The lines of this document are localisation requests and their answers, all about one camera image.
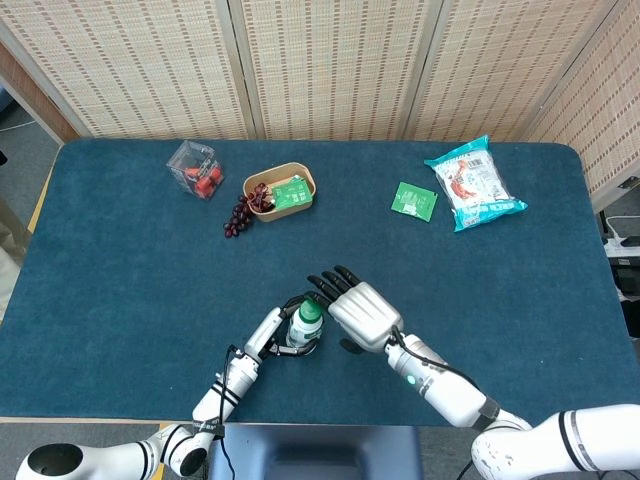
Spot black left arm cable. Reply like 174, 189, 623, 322
214, 343, 251, 480

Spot clear plastic box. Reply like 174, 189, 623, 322
166, 140, 225, 202

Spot dark purple grape bunch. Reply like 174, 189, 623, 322
223, 182, 274, 239

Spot woven bamboo screen panel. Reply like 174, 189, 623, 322
524, 0, 640, 196
0, 0, 256, 141
227, 0, 444, 142
404, 0, 624, 144

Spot brown paper bowl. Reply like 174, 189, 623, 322
242, 161, 317, 224

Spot red black toy pieces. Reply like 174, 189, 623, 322
182, 160, 224, 199

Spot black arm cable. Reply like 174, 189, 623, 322
214, 343, 251, 480
387, 324, 484, 396

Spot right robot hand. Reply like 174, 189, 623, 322
306, 264, 405, 354

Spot green sachet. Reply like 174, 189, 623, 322
390, 181, 439, 223
269, 174, 310, 209

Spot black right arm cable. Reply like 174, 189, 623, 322
387, 324, 484, 396

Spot blue felt table cover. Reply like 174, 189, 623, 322
0, 138, 632, 427

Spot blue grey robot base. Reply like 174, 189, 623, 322
207, 424, 424, 480

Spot brown screen panel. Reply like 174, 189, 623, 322
0, 42, 79, 146

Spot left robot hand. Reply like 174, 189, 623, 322
243, 294, 316, 361

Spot teal white snack bag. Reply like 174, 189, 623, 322
423, 134, 529, 233

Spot white power strip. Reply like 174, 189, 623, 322
603, 235, 640, 257

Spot green bottle cap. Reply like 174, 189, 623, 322
298, 300, 324, 326

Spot white AD milk bottle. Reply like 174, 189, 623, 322
285, 309, 325, 354

